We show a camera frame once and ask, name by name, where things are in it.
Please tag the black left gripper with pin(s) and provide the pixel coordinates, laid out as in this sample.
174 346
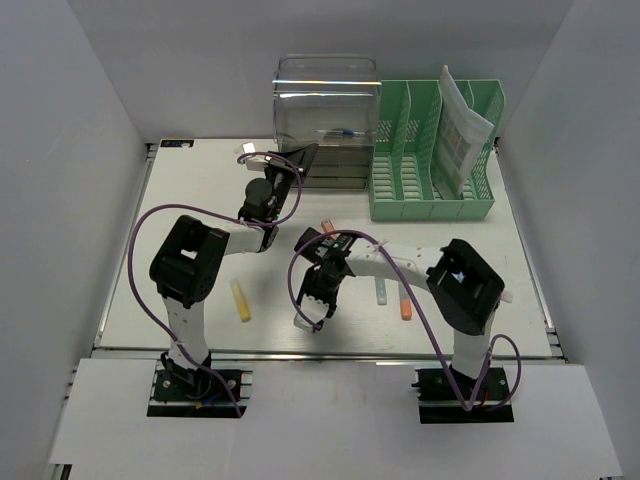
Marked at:
302 155

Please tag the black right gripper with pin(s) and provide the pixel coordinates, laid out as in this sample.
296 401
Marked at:
327 304

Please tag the blue pen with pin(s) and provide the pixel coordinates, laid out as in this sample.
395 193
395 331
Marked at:
343 133

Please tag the clear drawer storage box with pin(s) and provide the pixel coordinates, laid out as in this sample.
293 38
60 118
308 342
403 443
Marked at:
328 91

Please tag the mesh document pouch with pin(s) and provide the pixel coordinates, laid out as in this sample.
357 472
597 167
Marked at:
461 134

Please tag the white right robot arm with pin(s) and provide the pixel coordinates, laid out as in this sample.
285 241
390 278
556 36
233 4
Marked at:
465 288

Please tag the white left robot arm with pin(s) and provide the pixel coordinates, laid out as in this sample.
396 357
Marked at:
188 262

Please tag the green cap highlighter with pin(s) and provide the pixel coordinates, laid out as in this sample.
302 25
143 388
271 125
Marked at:
381 291

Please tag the yellow highlighter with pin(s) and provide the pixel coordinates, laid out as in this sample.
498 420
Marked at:
240 300

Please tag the orange translucent highlighter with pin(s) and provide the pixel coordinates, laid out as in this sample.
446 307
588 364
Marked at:
327 226

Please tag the orange grey highlighter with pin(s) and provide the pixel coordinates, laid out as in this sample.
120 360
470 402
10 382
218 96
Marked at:
405 305

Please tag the green file organizer rack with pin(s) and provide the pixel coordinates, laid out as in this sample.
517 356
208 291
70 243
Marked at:
400 183

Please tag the black label sticker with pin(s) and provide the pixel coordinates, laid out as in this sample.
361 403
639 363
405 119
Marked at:
176 143

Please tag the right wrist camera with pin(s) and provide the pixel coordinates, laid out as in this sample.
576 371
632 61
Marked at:
304 324

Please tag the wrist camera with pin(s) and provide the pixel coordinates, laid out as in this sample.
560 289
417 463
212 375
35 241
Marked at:
248 157
304 324

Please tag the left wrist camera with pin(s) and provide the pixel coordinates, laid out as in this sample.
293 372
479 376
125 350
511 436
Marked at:
248 157

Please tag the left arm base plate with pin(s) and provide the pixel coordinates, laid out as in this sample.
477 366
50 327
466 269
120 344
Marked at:
173 398

